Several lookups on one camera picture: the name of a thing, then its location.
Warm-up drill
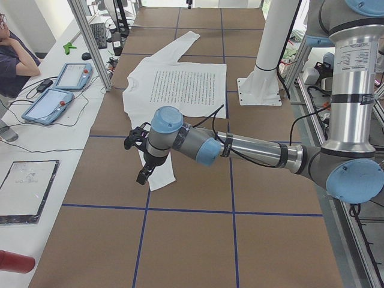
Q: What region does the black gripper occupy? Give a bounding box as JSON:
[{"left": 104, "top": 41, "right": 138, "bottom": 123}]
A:
[{"left": 136, "top": 152, "right": 166, "bottom": 184}]

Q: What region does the white long-sleeve printed shirt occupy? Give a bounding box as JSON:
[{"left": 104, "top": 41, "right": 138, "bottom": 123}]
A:
[{"left": 122, "top": 31, "right": 227, "bottom": 190}]

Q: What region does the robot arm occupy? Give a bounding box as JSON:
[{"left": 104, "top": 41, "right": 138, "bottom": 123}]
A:
[{"left": 130, "top": 1, "right": 383, "bottom": 204}]

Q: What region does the blue teach pendant near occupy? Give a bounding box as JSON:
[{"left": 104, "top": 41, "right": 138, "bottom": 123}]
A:
[{"left": 22, "top": 88, "right": 74, "bottom": 125}]

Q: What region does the blue teach pendant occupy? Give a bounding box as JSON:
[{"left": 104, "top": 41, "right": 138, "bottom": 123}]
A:
[
  {"left": 54, "top": 62, "right": 93, "bottom": 91},
  {"left": 22, "top": 88, "right": 74, "bottom": 125}
]

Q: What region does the blue teach pendant far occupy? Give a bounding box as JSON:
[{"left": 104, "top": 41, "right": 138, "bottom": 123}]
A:
[{"left": 54, "top": 62, "right": 93, "bottom": 91}]

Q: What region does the black framed white board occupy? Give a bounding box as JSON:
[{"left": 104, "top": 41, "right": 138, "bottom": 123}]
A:
[{"left": 1, "top": 160, "right": 59, "bottom": 226}]

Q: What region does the black computer mouse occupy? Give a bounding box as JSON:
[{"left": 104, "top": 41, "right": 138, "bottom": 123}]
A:
[{"left": 82, "top": 52, "right": 91, "bottom": 60}]

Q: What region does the black power adapter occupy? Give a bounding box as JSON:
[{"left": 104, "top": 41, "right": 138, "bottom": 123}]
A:
[{"left": 36, "top": 79, "right": 53, "bottom": 93}]

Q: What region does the green plastic tool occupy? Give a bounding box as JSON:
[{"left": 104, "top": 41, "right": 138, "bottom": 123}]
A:
[{"left": 63, "top": 42, "right": 77, "bottom": 55}]

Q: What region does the black keyboard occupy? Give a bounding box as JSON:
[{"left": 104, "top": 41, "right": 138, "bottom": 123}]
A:
[{"left": 90, "top": 23, "right": 107, "bottom": 49}]

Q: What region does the red cylinder bottle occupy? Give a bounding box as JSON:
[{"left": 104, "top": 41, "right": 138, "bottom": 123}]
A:
[{"left": 1, "top": 250, "right": 35, "bottom": 274}]

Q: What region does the seated person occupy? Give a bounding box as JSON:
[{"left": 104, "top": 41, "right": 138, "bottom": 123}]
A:
[{"left": 0, "top": 11, "right": 41, "bottom": 143}]

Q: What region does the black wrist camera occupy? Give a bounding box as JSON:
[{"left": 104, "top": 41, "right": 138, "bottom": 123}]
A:
[{"left": 124, "top": 122, "right": 151, "bottom": 152}]

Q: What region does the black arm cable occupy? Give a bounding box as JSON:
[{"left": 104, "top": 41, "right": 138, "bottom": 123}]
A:
[{"left": 191, "top": 104, "right": 331, "bottom": 167}]

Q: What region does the grey aluminium frame post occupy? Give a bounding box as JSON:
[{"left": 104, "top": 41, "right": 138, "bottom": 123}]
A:
[{"left": 67, "top": 0, "right": 112, "bottom": 92}]

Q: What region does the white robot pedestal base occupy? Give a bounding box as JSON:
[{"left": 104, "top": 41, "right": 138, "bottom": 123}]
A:
[{"left": 237, "top": 0, "right": 301, "bottom": 106}]

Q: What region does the aluminium frame rack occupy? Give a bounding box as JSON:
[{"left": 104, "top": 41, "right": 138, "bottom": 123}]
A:
[{"left": 307, "top": 27, "right": 383, "bottom": 287}]

